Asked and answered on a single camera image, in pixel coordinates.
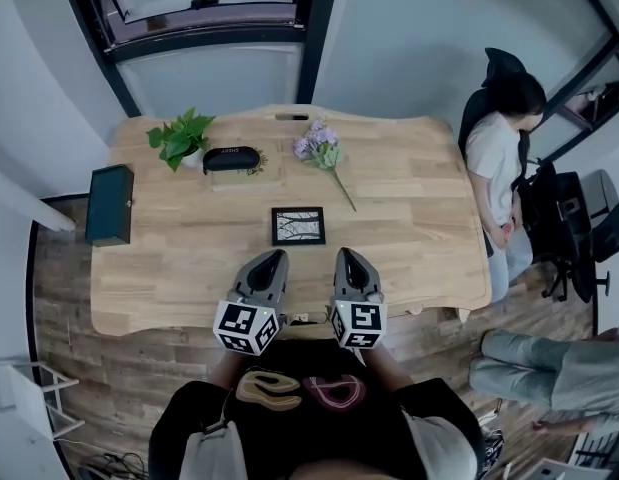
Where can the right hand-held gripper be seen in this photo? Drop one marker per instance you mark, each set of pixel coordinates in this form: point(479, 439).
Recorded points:
point(361, 320)

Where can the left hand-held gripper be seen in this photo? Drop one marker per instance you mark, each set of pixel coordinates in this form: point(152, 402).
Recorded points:
point(246, 324)

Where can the black picture frame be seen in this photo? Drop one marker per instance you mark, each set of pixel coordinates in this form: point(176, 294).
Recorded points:
point(298, 226)

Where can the person's right forearm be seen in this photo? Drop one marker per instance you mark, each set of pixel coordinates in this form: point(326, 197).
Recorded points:
point(389, 368)

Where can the person's left forearm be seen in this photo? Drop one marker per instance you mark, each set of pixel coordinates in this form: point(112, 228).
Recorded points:
point(225, 369)

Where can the person's black printed shirt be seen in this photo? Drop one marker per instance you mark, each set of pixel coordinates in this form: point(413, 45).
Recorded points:
point(309, 438)

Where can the wooden table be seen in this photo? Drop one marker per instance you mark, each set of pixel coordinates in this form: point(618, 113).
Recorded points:
point(399, 193)

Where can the black glasses case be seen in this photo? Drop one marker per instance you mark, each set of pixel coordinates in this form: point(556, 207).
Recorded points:
point(231, 159)

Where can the purple artificial flower bouquet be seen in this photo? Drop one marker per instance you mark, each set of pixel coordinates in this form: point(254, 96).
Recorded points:
point(321, 150)

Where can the dark green box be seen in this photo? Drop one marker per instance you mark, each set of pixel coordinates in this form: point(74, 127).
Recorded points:
point(109, 205)

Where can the green potted plant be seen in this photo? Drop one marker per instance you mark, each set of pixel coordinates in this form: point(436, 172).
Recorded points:
point(181, 138)

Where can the black framed window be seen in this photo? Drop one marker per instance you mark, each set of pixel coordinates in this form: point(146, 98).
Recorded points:
point(204, 33)

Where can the black framed glass partition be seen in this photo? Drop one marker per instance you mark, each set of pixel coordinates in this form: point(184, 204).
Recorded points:
point(594, 68)

